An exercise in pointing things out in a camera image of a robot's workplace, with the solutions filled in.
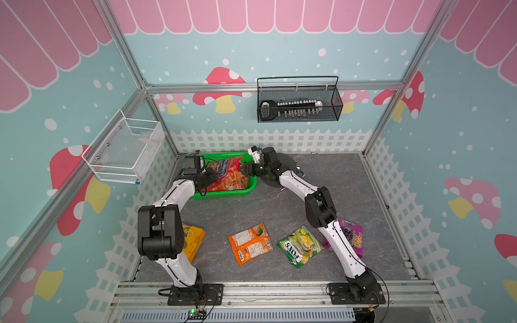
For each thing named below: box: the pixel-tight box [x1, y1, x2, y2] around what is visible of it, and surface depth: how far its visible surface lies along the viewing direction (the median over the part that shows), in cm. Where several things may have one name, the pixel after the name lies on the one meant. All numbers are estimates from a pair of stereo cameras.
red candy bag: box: [201, 155, 249, 193], surface depth 99 cm
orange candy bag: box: [227, 222, 274, 267], surface depth 87 cm
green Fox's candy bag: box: [276, 225, 325, 269], surface depth 86 cm
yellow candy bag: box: [181, 222, 206, 264], surface depth 85 cm
